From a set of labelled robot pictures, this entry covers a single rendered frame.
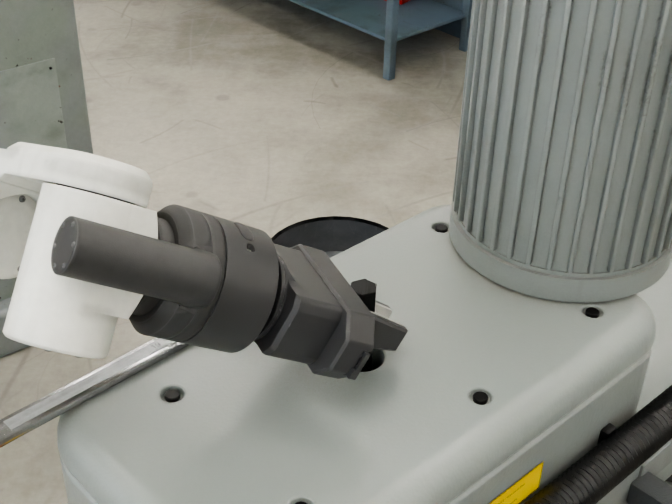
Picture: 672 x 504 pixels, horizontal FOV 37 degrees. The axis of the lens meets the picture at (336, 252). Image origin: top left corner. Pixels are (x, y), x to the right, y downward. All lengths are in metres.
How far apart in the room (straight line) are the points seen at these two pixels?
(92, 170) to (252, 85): 5.12
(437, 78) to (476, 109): 5.04
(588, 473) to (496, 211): 0.22
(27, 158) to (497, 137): 0.37
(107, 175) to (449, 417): 0.30
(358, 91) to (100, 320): 5.08
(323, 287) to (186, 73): 5.21
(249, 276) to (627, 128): 0.31
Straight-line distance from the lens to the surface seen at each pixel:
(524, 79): 0.78
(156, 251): 0.59
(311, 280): 0.71
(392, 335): 0.76
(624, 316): 0.87
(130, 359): 0.78
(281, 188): 4.72
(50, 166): 0.63
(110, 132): 5.29
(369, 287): 0.74
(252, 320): 0.66
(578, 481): 0.83
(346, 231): 3.35
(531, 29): 0.77
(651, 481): 1.10
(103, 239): 0.58
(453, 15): 6.16
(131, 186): 0.62
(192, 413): 0.74
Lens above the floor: 2.39
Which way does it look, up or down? 34 degrees down
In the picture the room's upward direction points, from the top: 1 degrees clockwise
